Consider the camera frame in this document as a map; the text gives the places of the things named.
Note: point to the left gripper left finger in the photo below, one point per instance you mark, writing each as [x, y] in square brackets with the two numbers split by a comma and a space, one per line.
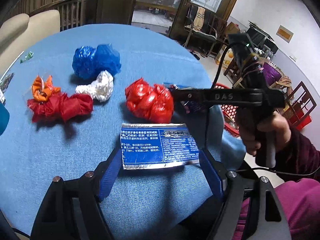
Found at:
[71, 208]

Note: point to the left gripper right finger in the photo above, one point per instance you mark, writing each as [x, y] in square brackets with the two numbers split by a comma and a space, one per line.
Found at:
[265, 217]

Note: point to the blue toothpaste box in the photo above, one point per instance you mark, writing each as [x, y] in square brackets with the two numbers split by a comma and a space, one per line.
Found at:
[156, 146]

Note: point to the bright red plastic bag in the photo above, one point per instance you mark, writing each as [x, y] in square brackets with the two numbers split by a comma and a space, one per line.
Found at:
[153, 103]

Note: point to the dark red plastic bag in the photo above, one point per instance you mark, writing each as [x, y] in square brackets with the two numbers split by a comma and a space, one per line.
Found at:
[60, 106]

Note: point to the orange bag bundle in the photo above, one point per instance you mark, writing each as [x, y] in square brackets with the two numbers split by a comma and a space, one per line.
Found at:
[42, 89]

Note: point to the white bag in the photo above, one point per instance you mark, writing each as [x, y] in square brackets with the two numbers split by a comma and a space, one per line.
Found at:
[100, 89]

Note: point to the blue plastic bag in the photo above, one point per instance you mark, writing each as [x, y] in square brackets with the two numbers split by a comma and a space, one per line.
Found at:
[89, 62]

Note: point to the orange white carton box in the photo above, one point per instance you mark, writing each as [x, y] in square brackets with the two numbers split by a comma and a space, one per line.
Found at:
[190, 107]

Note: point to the red mesh trash basket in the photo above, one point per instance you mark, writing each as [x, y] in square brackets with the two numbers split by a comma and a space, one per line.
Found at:
[230, 125]

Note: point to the person right hand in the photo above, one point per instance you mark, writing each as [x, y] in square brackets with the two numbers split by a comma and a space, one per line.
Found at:
[276, 124]

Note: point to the yellow printed carton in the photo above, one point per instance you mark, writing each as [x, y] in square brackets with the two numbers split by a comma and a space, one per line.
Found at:
[227, 59]

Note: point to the black metal chair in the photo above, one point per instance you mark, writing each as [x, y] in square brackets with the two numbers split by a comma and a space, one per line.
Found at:
[205, 25]

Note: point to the teal insulated bottle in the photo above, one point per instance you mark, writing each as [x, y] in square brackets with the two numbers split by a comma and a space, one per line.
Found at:
[4, 118]

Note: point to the blue tablecloth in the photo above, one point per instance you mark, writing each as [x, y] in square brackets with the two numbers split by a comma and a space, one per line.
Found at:
[142, 204]

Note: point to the dark snack wrapper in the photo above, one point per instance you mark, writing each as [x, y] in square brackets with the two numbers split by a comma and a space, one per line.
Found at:
[6, 81]

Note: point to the white stick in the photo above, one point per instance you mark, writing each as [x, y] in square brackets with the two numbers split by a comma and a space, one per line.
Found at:
[4, 74]

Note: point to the green candy wrapper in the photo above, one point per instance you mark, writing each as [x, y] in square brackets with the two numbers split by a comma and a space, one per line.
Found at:
[27, 57]

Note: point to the cream leather sofa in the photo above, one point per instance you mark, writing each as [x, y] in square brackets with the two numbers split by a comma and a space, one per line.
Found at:
[22, 31]

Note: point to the wooden crib railing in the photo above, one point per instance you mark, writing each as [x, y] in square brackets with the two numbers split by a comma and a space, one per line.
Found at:
[73, 13]

